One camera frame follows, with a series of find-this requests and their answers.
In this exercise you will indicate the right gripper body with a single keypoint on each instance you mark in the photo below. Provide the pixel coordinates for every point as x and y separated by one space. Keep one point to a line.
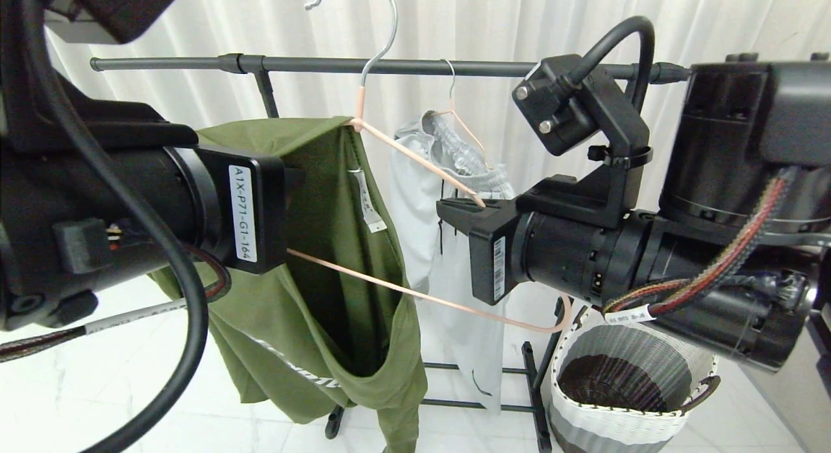
565 252

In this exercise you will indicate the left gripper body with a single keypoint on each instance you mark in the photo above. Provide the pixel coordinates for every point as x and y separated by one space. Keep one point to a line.
260 206

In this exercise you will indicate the green garment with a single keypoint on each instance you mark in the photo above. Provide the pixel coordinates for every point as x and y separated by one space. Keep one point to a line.
324 265

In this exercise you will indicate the pale grey shorts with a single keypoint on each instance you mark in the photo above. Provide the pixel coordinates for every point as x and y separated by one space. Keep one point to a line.
467 336

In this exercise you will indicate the pink clothes hanger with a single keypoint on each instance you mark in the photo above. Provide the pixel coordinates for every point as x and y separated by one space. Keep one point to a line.
450 83
415 294

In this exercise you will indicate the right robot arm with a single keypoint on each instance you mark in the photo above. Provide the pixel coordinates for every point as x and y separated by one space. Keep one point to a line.
733 148

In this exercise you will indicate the black clothes rack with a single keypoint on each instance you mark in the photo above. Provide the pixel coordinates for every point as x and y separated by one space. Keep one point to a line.
292 64

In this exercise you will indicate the white laundry basket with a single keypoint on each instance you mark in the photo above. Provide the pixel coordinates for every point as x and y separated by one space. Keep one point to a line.
636 433

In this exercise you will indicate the white curtain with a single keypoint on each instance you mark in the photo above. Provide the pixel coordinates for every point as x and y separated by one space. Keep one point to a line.
519 24

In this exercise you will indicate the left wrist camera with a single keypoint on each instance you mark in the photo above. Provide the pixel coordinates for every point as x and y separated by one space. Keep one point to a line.
110 5

